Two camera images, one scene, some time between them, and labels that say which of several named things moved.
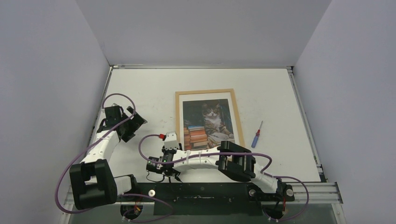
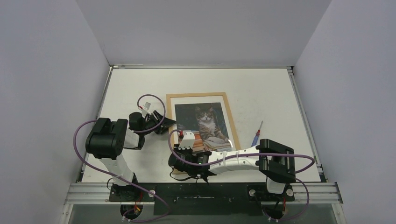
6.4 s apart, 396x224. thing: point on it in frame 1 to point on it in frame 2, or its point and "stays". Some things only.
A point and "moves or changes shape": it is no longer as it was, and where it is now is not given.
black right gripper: x=153 y=166 to x=180 y=161
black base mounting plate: x=206 y=199 stays
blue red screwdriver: x=255 y=139 stays
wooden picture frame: x=222 y=94 moves or changes shape
